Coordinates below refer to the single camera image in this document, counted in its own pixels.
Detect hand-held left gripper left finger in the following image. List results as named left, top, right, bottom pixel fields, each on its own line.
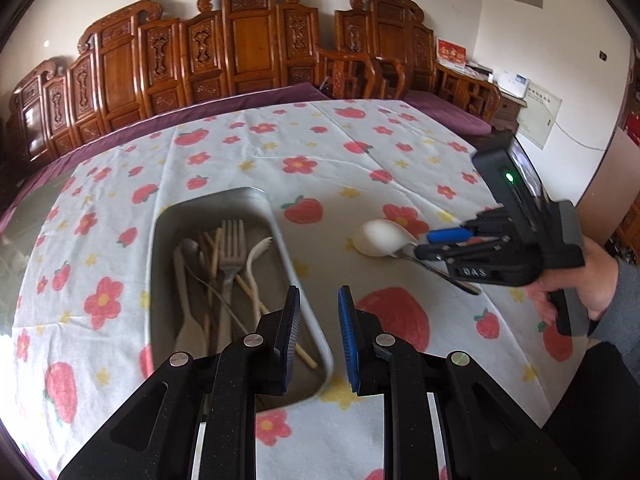
left=57, top=285, right=302, bottom=480

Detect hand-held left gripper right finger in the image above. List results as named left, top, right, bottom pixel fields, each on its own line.
left=337, top=285, right=571, bottom=480

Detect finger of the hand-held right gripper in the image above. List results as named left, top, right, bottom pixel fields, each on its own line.
left=427, top=227, right=475, bottom=244
left=414, top=241, right=501, bottom=263

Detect white ceramic soup spoon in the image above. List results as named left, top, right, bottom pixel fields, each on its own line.
left=352, top=219, right=423, bottom=258

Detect white plastic spork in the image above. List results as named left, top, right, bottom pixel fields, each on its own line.
left=245, top=236, right=275, bottom=323

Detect cream plastic fork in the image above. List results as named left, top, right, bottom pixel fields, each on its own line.
left=218, top=219, right=247, bottom=346

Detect cream plastic spoon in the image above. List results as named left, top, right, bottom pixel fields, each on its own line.
left=172, top=247, right=210, bottom=357

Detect metal tray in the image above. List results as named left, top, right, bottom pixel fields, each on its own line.
left=149, top=186, right=335, bottom=408

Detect person's right forearm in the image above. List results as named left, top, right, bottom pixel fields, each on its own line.
left=587, top=257, right=640, bottom=356

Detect person's right hand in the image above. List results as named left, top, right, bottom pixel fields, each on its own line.
left=527, top=235, right=622, bottom=328

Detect wooden lattice cabinet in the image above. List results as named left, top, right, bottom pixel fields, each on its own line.
left=612, top=200, right=640, bottom=266

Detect brown cardboard board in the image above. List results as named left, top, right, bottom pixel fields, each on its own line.
left=582, top=127, right=640, bottom=241

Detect strawberry print tablecloth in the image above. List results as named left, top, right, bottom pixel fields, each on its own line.
left=12, top=99, right=566, bottom=480

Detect small purple seat cushion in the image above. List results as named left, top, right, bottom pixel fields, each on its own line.
left=402, top=90, right=493, bottom=136

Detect wooden side table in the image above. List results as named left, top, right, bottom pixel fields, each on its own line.
left=495, top=95, right=521, bottom=133

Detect white box with blue label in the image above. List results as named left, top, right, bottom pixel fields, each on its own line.
left=495, top=72, right=530, bottom=98

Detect red desk calendar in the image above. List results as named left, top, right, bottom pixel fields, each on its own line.
left=436, top=37, right=468, bottom=66

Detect person's dark trousers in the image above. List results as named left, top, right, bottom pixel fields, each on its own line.
left=542, top=342, right=640, bottom=480

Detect carved wooden armchair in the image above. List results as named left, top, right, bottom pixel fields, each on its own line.
left=335, top=0, right=502, bottom=126

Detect long purple seat cushion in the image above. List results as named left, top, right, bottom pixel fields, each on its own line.
left=0, top=82, right=333, bottom=226

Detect carved wooden bench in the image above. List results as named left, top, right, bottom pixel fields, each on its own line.
left=7, top=0, right=381, bottom=161

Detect white wall cable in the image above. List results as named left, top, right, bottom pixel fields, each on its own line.
left=552, top=120, right=608, bottom=152

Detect white wall distribution box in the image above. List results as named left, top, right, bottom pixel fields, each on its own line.
left=516, top=80, right=563, bottom=150

